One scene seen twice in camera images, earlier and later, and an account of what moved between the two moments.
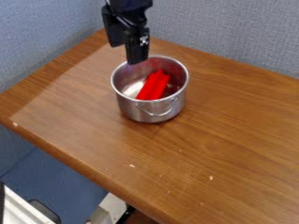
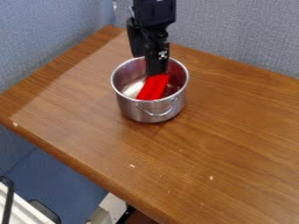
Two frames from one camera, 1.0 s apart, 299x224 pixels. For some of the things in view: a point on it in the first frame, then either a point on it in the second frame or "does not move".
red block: (154, 86) does not move
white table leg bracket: (108, 211) does not move
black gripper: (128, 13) to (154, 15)
